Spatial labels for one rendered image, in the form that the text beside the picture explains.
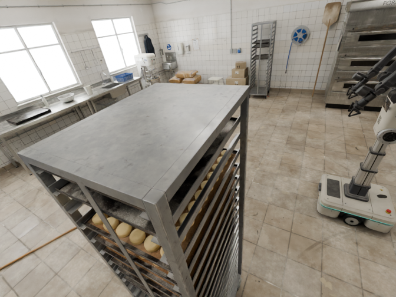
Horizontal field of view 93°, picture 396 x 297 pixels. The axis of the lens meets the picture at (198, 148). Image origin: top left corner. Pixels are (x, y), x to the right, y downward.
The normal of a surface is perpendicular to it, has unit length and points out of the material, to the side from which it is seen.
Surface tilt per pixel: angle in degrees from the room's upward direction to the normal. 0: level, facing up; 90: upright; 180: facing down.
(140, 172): 0
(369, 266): 0
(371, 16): 90
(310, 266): 0
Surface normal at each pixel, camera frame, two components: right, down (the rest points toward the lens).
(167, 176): -0.11, -0.82
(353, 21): -0.48, 0.54
